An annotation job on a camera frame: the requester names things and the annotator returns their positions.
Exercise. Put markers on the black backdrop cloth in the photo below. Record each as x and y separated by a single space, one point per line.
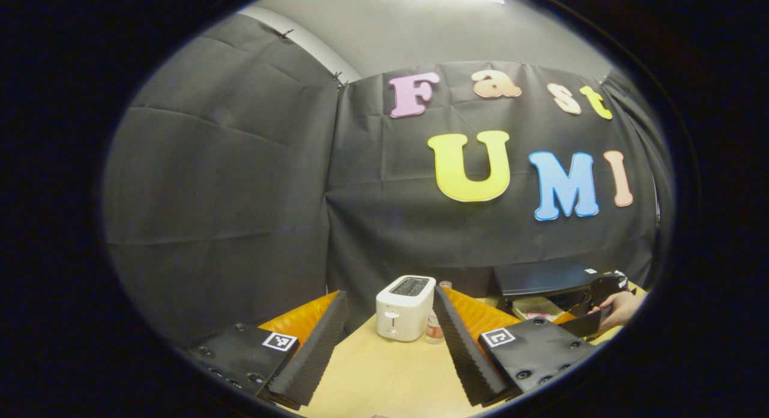
240 196

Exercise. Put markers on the white toaster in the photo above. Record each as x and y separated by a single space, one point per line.
402 313

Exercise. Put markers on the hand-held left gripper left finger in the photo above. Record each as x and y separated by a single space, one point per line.
318 352

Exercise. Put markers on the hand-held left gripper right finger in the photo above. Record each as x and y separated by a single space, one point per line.
462 346

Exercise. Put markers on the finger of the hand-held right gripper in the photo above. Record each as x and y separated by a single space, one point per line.
583 325

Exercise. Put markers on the black electric oven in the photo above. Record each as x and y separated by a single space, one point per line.
541 277

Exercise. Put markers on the clear plastic bottle red label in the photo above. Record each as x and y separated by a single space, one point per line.
434 332

